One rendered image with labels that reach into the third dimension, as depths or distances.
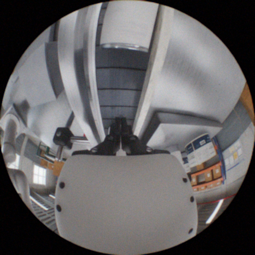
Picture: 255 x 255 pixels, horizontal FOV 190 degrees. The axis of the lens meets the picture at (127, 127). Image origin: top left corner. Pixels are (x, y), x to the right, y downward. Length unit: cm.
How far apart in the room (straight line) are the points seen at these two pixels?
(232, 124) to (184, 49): 438
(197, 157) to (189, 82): 37
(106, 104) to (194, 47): 26
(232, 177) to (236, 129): 204
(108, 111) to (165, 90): 15
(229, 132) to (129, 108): 445
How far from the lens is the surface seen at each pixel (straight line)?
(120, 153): 16
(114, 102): 16
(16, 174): 51
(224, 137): 452
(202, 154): 49
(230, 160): 446
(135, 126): 16
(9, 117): 71
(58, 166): 212
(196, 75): 27
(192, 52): 24
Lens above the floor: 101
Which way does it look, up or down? 36 degrees down
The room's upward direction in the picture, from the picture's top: 176 degrees clockwise
